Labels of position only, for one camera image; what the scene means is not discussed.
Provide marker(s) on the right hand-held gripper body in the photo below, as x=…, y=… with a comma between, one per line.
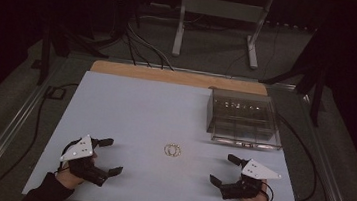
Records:
x=257, y=170

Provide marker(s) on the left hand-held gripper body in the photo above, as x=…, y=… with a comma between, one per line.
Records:
x=78, y=149

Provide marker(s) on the clear acrylic drawer box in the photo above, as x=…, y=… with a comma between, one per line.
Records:
x=244, y=120

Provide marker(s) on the person's left hand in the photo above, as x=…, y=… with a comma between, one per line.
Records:
x=66, y=178

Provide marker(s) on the pale grey table board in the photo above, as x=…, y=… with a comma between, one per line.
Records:
x=145, y=113

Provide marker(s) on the black floor socket box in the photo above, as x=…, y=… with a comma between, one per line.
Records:
x=55, y=92

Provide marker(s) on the black tripod stand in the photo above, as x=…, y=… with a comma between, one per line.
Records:
x=317, y=95
x=46, y=53

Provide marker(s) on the aluminium floor rail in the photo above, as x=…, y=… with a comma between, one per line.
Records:
x=6, y=126
x=329, y=176

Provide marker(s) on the grey metal stand frame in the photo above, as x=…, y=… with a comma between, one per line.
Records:
x=223, y=8

